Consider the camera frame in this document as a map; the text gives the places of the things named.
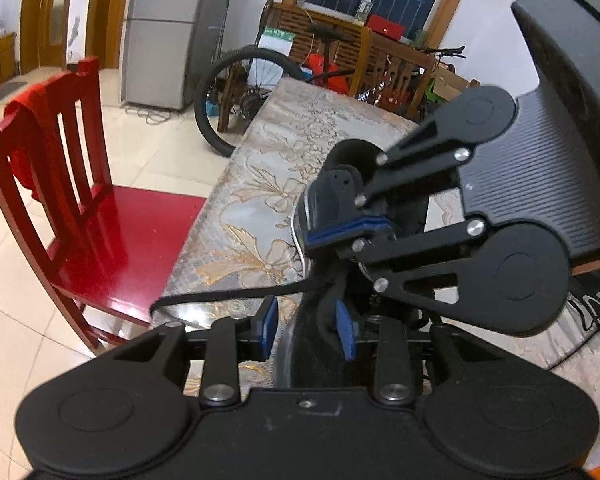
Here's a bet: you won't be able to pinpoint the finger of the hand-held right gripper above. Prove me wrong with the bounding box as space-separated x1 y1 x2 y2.
305 115 476 243
305 217 488 313

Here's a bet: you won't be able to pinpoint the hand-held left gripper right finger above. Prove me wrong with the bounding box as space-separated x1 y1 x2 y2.
334 298 520 407

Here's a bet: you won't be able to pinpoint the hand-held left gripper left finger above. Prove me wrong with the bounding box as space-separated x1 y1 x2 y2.
97 296 281 407

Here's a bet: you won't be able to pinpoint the black shoelace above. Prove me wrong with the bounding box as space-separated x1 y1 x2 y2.
150 280 351 321

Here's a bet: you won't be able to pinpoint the black shoe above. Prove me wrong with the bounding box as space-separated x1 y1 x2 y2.
272 140 431 391

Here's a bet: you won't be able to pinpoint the cardboard box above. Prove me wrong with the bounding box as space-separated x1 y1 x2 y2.
427 65 481 111

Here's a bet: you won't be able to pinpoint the brown wooden chair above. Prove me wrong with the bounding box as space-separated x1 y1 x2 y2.
347 25 435 121

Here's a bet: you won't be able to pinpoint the red plastic bag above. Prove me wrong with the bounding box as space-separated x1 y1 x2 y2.
307 52 353 91

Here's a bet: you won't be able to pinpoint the brown wooden bench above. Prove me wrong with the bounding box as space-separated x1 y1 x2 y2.
262 0 371 81

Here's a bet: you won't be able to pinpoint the red box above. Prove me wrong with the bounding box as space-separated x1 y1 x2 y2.
367 14 407 41

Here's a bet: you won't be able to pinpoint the floral plastic tablecloth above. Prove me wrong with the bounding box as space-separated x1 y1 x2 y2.
162 77 600 406

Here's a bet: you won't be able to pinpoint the red wooden chair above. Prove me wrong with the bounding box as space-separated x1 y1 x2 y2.
0 56 208 356

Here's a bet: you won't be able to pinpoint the white and green box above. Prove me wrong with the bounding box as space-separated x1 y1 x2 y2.
252 27 295 86

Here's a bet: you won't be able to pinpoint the black bicycle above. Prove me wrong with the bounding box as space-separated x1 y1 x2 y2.
194 22 466 158

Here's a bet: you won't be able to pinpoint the silver refrigerator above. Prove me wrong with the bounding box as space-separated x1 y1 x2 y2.
120 0 241 111

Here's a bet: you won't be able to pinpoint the red cloth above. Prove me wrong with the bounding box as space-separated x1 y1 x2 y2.
4 82 55 201

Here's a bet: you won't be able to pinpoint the wooden door with glass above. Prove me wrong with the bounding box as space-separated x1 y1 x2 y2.
20 0 78 76

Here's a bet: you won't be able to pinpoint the tangled floor cables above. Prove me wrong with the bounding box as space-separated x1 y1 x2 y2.
124 102 181 126

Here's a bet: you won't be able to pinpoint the wooden door frame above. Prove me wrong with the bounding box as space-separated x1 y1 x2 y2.
84 0 135 68

